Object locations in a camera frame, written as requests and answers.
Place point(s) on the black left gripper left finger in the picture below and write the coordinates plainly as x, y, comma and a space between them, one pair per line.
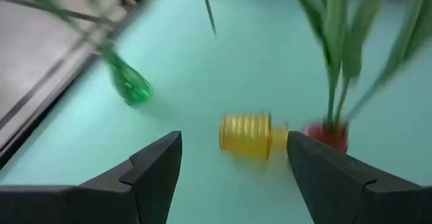
101, 200

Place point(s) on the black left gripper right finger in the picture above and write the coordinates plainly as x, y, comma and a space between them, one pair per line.
354, 197

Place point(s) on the yellow glass vase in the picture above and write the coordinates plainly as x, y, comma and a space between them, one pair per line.
246, 134

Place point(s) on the red artificial tulip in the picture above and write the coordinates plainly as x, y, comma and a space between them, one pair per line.
408, 38
357, 48

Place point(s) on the pink artificial tulip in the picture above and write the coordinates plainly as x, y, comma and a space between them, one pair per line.
207, 8

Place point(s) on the red ribbed glass vase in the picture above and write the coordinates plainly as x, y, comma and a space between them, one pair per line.
329, 136

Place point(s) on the green glass vase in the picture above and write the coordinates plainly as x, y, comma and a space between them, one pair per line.
130, 84

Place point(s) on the teal table mat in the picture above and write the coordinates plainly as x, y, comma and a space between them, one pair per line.
216, 82

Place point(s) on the black metal table frame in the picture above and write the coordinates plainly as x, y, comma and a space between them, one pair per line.
20, 134

